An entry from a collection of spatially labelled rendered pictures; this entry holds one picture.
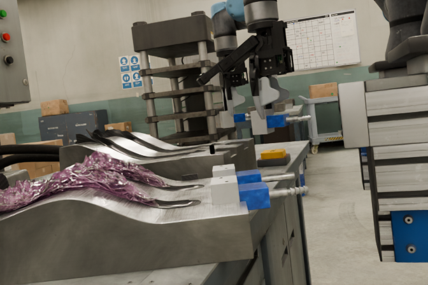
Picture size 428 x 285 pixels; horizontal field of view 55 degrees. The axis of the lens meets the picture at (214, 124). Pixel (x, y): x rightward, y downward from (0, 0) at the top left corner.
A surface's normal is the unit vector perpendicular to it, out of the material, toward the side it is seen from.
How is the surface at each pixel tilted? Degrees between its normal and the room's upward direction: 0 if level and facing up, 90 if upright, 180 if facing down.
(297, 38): 90
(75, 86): 90
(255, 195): 90
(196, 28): 90
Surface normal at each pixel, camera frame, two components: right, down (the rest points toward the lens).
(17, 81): 0.94, -0.10
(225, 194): -0.02, 0.06
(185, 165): -0.31, 0.09
